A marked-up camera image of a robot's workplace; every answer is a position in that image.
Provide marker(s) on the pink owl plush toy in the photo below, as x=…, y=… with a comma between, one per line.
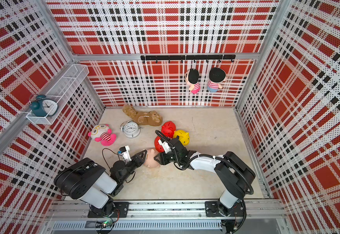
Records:
x=103, y=134

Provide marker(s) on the white wire shelf basket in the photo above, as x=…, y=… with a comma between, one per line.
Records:
x=61, y=91

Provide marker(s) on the green circuit board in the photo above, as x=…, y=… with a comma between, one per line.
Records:
x=103, y=225

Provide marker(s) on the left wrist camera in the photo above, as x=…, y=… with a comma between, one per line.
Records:
x=124, y=153

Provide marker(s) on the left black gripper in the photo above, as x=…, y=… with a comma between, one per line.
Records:
x=139, y=161

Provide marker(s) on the brown plush dog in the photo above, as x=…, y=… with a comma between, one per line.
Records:
x=151, y=118

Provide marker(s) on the pink piggy bank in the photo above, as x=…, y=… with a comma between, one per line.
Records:
x=149, y=161

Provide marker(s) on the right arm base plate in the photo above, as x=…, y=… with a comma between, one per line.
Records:
x=216, y=209

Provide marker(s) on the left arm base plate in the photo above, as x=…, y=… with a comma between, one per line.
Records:
x=111, y=209

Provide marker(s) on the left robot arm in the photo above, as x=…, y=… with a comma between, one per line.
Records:
x=89, y=182

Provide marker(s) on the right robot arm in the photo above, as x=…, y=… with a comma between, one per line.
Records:
x=235, y=175

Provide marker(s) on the aluminium front rail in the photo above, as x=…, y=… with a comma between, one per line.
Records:
x=263, y=216

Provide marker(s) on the teal alarm clock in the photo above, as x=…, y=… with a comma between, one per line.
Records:
x=43, y=106

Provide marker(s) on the red piggy bank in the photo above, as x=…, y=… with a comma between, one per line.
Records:
x=157, y=146
x=168, y=129

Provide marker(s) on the black hook rail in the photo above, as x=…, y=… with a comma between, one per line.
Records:
x=187, y=57

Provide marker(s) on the silver alarm clock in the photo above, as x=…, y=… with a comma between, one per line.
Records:
x=130, y=129

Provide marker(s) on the doll with pink shirt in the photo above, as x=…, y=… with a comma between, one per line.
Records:
x=192, y=81

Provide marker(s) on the yellow piggy bank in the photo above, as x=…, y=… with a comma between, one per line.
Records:
x=182, y=136

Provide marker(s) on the doll with blue pants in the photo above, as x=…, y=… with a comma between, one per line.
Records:
x=216, y=77

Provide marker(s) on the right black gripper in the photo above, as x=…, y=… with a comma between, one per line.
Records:
x=161, y=156

